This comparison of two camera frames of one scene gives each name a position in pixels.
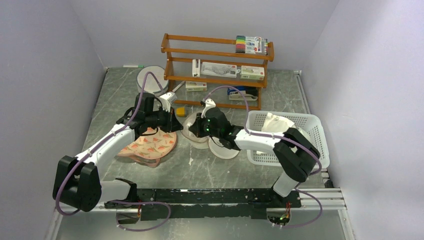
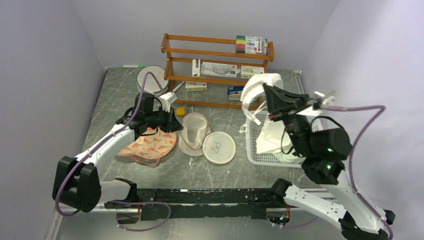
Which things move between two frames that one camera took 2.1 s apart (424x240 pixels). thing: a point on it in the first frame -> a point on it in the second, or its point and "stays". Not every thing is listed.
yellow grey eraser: (180, 111) stays
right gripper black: (196, 128) -> (275, 97)
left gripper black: (172, 124) stays
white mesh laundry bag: (151, 86) stays
